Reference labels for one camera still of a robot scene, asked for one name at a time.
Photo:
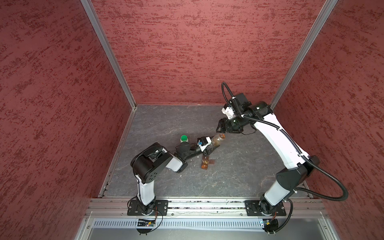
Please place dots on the aluminium frame rail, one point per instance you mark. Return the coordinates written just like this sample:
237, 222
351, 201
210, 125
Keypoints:
206, 208

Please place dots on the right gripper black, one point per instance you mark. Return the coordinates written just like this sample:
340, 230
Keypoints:
225, 126

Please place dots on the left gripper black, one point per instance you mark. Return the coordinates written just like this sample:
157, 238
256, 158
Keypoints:
209, 150

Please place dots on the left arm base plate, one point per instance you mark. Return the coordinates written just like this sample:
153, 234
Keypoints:
155, 208

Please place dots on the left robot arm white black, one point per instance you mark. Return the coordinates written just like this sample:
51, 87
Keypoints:
153, 160

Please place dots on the white bottle green cap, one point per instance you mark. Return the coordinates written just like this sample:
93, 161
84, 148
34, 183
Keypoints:
184, 139

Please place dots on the amber pill bottle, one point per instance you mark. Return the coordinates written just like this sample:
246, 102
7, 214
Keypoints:
218, 139

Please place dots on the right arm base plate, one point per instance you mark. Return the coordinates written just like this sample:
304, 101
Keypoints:
254, 209

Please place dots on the white slotted cable duct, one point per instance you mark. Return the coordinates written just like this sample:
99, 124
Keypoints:
254, 225

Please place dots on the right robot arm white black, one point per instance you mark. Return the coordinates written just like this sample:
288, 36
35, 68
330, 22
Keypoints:
261, 118

